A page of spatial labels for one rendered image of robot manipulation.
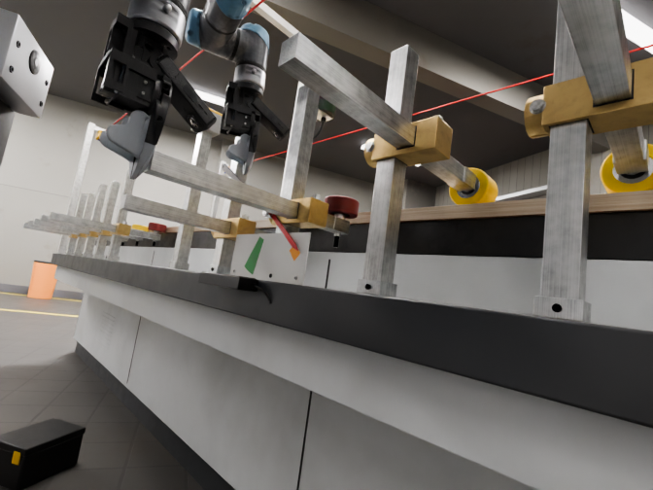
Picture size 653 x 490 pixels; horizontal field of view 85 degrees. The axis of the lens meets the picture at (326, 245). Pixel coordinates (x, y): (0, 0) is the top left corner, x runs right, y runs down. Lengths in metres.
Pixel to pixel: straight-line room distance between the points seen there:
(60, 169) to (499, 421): 7.47
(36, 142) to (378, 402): 7.55
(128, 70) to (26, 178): 7.16
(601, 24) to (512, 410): 0.38
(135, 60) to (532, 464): 0.68
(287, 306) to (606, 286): 0.50
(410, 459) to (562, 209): 0.54
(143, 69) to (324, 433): 0.80
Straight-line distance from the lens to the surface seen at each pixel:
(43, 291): 6.88
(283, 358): 0.72
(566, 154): 0.49
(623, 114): 0.50
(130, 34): 0.62
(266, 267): 0.75
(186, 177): 0.59
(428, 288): 0.75
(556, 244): 0.46
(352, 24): 3.72
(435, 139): 0.56
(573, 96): 0.51
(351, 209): 0.78
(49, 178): 7.63
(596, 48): 0.42
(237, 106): 0.91
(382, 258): 0.55
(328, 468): 0.95
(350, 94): 0.47
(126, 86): 0.58
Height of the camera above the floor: 0.69
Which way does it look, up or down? 8 degrees up
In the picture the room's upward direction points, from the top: 8 degrees clockwise
